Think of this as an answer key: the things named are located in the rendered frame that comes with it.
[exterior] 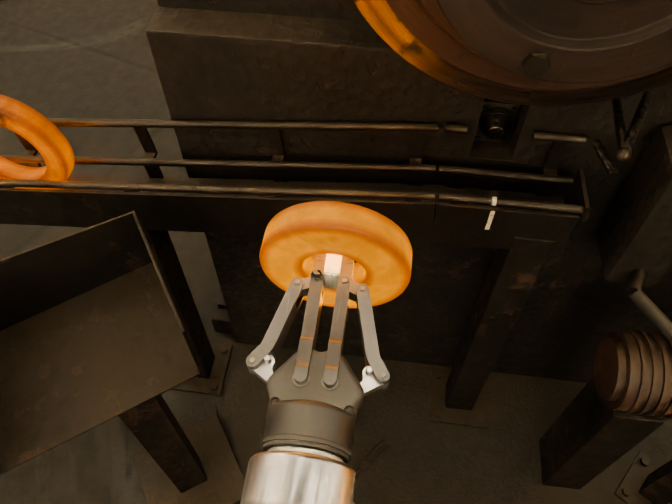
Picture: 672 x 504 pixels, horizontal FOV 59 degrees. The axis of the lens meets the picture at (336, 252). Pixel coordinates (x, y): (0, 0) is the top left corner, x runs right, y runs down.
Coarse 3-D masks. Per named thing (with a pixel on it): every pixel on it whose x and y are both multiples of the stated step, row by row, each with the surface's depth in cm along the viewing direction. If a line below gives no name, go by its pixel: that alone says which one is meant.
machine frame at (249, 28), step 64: (192, 0) 78; (256, 0) 77; (320, 0) 76; (192, 64) 80; (256, 64) 78; (320, 64) 77; (384, 64) 76; (192, 128) 89; (576, 128) 80; (640, 128) 79; (256, 256) 115; (448, 256) 107; (576, 256) 102; (256, 320) 136; (320, 320) 132; (384, 320) 128; (448, 320) 125; (576, 320) 118; (640, 320) 116
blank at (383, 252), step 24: (288, 216) 56; (312, 216) 54; (336, 216) 54; (360, 216) 54; (384, 216) 56; (264, 240) 58; (288, 240) 56; (312, 240) 55; (336, 240) 55; (360, 240) 54; (384, 240) 54; (408, 240) 58; (264, 264) 60; (288, 264) 59; (312, 264) 62; (360, 264) 58; (384, 264) 57; (408, 264) 57; (384, 288) 61
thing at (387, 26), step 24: (360, 0) 59; (384, 0) 58; (384, 24) 60; (408, 48) 62; (432, 72) 64; (456, 72) 64; (480, 96) 66; (504, 96) 66; (528, 96) 65; (552, 96) 65; (576, 96) 64; (600, 96) 64; (624, 96) 64
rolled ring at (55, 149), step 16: (0, 96) 83; (0, 112) 81; (16, 112) 82; (32, 112) 84; (16, 128) 83; (32, 128) 83; (48, 128) 85; (32, 144) 86; (48, 144) 85; (64, 144) 88; (0, 160) 94; (48, 160) 88; (64, 160) 88; (0, 176) 93; (16, 176) 94; (32, 176) 94; (48, 176) 91; (64, 176) 91
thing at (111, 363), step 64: (64, 256) 78; (128, 256) 83; (0, 320) 81; (64, 320) 82; (128, 320) 81; (0, 384) 78; (64, 384) 77; (128, 384) 76; (0, 448) 73; (192, 448) 121
